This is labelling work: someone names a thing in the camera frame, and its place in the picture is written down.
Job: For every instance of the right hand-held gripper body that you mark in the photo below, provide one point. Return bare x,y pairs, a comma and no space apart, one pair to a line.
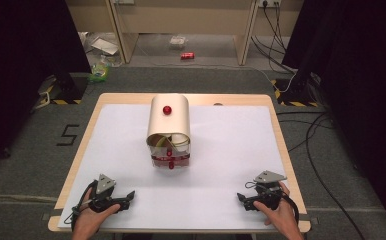
268,191

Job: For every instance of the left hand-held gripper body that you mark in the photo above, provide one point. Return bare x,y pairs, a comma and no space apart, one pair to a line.
104,186

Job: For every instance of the stack of red coffee packets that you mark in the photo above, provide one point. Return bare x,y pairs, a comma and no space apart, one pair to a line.
162,161

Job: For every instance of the clear drawer with red knob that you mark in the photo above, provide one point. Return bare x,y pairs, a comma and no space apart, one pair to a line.
171,160

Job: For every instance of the cream storage cabinet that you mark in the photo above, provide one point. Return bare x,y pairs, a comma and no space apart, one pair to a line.
169,123

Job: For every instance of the person's right hand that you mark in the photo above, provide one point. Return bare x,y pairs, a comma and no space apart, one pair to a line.
281,216

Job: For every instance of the person's left hand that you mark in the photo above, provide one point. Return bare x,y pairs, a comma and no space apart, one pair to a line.
87,218

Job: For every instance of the wooden table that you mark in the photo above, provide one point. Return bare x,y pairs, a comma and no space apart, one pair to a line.
81,156

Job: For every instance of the black stand base striped tape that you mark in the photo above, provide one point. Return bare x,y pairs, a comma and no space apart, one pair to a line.
64,90
296,91

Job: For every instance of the green plastic bag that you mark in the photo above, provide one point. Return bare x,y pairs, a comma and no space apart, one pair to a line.
98,71

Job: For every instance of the clear plastic bags with paper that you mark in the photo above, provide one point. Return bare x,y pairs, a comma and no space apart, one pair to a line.
102,45

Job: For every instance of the black curtain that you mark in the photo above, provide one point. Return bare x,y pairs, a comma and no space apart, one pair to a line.
364,83
21,66

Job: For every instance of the red drink can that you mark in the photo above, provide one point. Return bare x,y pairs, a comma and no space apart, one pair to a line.
187,55

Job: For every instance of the small white plastic bag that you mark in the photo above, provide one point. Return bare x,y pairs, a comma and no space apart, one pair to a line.
177,42

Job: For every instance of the beige wooden desk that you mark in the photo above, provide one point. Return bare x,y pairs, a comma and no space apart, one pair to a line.
181,16

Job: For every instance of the white wall socket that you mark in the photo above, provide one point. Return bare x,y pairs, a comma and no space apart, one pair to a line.
269,2

